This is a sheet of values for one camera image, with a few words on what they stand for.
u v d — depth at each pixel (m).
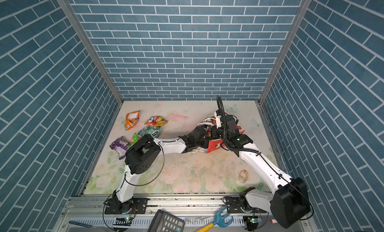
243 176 0.85
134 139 0.81
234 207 0.73
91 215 0.74
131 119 1.03
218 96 0.59
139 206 0.74
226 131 0.60
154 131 0.97
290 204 0.39
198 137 0.76
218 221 0.68
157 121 1.04
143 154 0.56
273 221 0.69
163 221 0.68
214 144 0.84
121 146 0.89
